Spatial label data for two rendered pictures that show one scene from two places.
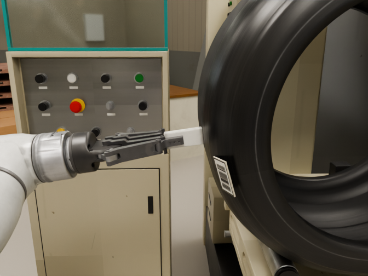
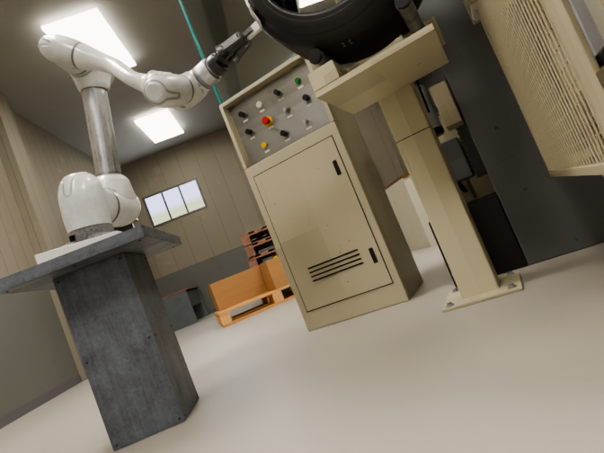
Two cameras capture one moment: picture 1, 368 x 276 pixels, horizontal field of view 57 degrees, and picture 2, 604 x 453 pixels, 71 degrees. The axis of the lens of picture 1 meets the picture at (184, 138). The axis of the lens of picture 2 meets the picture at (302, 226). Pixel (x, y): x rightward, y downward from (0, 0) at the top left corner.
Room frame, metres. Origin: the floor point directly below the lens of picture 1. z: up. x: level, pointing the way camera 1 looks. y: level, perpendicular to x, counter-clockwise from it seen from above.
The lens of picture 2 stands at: (-0.68, -0.54, 0.36)
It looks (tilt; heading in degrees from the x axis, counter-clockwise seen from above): 4 degrees up; 27
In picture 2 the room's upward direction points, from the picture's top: 22 degrees counter-clockwise
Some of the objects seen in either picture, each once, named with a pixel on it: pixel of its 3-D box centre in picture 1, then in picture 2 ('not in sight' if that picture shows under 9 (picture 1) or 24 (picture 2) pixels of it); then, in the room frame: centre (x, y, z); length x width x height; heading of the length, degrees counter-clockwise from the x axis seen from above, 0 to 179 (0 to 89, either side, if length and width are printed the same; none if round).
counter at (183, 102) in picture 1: (137, 111); (413, 212); (4.54, 0.63, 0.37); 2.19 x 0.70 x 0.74; 32
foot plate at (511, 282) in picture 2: not in sight; (481, 288); (0.95, -0.29, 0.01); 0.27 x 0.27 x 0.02; 2
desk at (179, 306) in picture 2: not in sight; (182, 308); (5.38, 5.60, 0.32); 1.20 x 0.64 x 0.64; 32
